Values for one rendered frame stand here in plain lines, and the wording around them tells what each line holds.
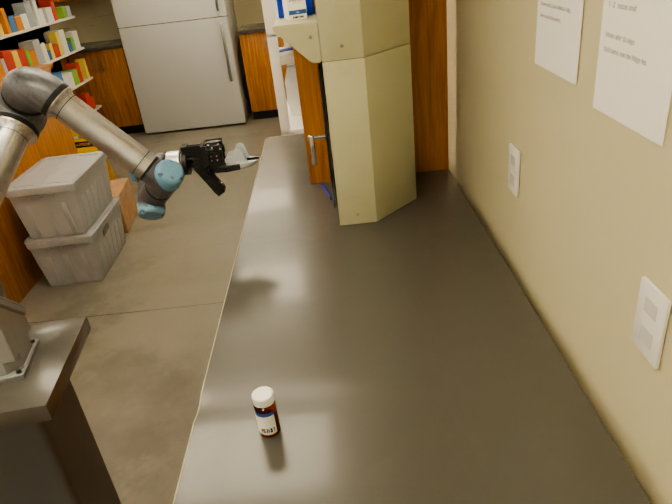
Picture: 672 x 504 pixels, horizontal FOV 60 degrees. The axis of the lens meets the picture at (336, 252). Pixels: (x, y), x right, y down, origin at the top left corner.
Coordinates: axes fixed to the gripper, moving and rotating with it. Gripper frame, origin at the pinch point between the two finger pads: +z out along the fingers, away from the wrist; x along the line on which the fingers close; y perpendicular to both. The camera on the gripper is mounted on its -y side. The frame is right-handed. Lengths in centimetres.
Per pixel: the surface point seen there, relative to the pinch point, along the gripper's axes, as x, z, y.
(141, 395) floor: 39, -74, -115
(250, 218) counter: 7.0, -5.5, -20.8
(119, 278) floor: 151, -118, -115
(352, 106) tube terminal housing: -5.5, 29.5, 14.1
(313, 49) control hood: -5.4, 20.9, 29.7
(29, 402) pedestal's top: -71, -42, -20
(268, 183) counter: 36.4, -1.8, -21.0
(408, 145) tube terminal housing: 6.2, 45.6, -2.5
